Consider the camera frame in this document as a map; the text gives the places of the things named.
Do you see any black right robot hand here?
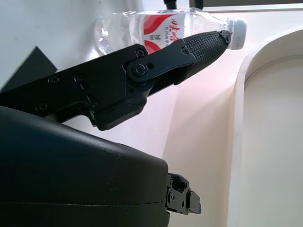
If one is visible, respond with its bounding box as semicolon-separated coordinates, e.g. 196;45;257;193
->
0;30;232;227

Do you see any clear water bottle red label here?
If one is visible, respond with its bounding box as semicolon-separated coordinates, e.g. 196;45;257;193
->
93;7;248;56

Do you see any black tape marker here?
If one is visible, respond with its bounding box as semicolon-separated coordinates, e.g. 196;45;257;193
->
0;46;59;93

